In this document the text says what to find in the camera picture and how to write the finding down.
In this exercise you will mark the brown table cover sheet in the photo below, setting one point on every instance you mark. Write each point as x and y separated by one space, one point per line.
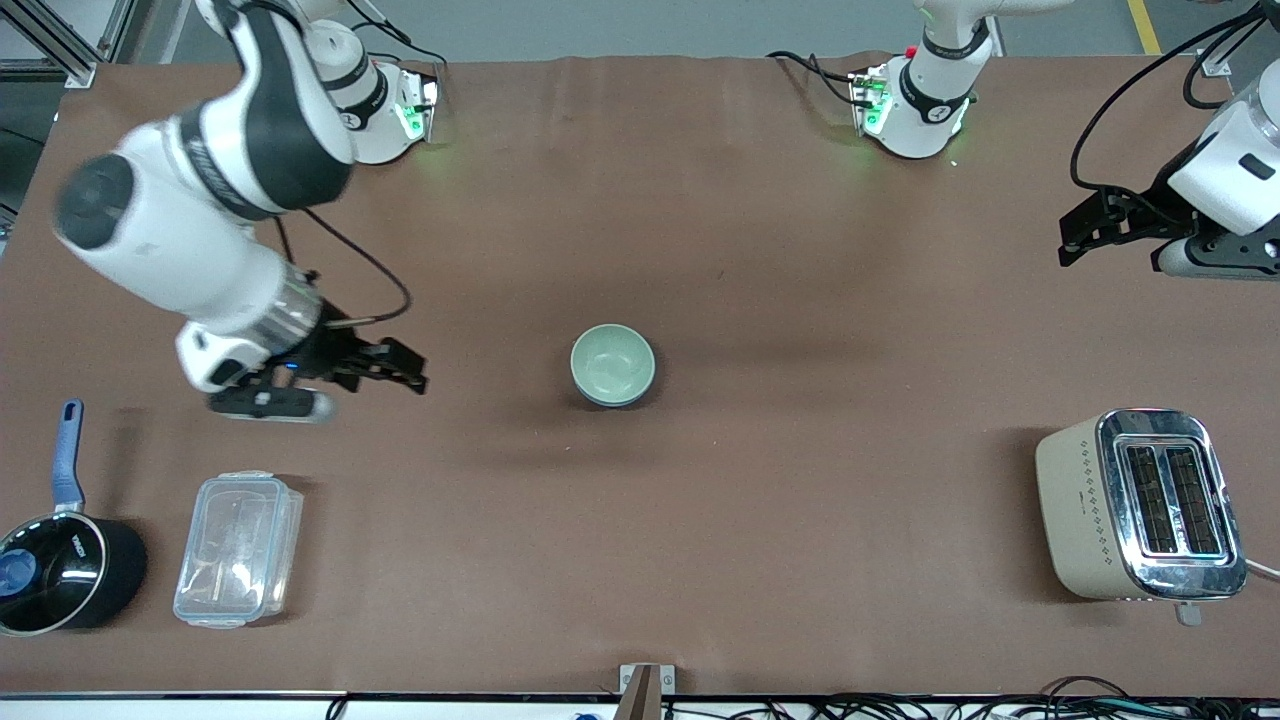
800 500

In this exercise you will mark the blue bowl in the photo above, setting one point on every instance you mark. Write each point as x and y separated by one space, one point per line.
632 401

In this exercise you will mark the cream and chrome toaster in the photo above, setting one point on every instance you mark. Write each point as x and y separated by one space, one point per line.
1090 500

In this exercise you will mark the light green bowl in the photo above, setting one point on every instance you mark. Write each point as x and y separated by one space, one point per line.
612 362

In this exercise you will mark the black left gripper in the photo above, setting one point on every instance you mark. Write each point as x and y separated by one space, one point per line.
1143 219

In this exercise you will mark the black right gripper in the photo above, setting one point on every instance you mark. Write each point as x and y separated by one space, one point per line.
331 353

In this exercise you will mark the clear plastic food container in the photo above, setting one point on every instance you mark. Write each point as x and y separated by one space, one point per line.
238 550

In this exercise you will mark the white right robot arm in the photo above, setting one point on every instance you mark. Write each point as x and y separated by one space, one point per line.
180 230

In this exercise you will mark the metal bracket with brown post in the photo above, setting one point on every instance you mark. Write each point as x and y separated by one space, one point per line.
645 690

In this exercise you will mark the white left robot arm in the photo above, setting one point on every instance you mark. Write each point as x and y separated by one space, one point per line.
925 110

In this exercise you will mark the aluminium frame profile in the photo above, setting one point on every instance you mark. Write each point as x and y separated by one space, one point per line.
60 45

